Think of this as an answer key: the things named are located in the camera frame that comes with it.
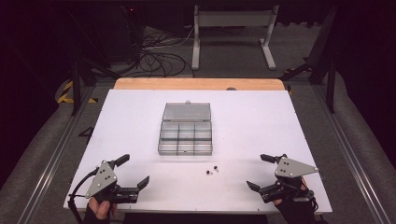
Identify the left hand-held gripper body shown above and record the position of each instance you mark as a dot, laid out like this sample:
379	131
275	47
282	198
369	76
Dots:
101	180

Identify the white metal stand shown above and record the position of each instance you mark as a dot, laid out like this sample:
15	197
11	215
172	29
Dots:
233	19

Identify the person's left hand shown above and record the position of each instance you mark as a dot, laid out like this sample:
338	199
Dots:
101	210

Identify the black metal stand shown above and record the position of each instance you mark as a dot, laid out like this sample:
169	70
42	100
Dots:
76	84
330	81

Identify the black triangular bracket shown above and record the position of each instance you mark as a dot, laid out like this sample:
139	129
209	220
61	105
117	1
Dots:
88	132

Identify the clear plastic compartment box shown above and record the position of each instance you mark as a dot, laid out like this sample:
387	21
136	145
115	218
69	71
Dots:
186	130

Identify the aluminium floor rail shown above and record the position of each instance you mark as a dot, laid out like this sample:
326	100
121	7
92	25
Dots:
53	161
351	158

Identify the yellow black striped tape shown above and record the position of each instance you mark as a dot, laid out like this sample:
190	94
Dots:
67	93

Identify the person's right hand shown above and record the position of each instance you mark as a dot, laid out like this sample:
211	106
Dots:
295	211

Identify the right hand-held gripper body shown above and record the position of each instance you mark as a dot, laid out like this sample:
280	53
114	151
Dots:
292	168

